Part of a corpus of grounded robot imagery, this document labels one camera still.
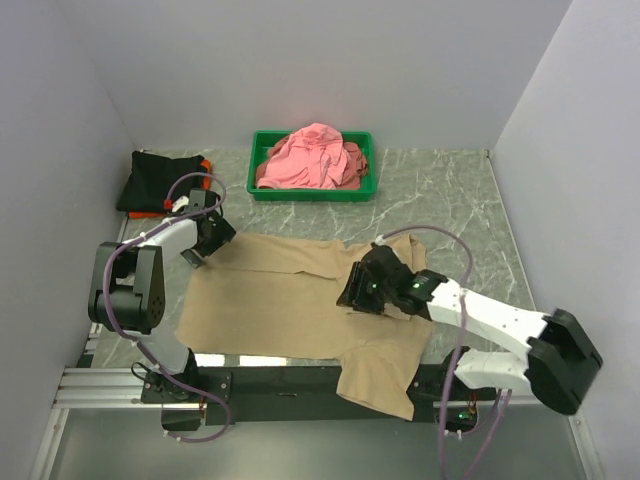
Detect beige t shirt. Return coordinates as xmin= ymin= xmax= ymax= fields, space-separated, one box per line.
xmin=176 ymin=233 xmax=433 ymax=420

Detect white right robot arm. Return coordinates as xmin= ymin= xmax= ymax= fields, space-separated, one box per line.
xmin=336 ymin=245 xmax=603 ymax=416

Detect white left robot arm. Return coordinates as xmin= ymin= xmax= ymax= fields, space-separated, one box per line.
xmin=88 ymin=188 xmax=236 ymax=402

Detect orange folded t shirt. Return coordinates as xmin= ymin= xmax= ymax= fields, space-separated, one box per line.
xmin=127 ymin=157 xmax=213 ymax=220

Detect black folded t shirt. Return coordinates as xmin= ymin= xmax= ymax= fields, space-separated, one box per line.
xmin=115 ymin=149 xmax=206 ymax=214

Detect green plastic bin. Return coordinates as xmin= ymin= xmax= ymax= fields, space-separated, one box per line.
xmin=246 ymin=130 xmax=377 ymax=203

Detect dusty rose t shirt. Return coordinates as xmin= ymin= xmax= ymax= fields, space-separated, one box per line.
xmin=267 ymin=137 xmax=370 ymax=191

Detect pink t shirt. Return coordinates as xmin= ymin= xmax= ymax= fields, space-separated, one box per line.
xmin=255 ymin=123 xmax=349 ymax=190

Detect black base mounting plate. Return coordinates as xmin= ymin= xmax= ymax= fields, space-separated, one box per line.
xmin=139 ymin=363 xmax=497 ymax=427

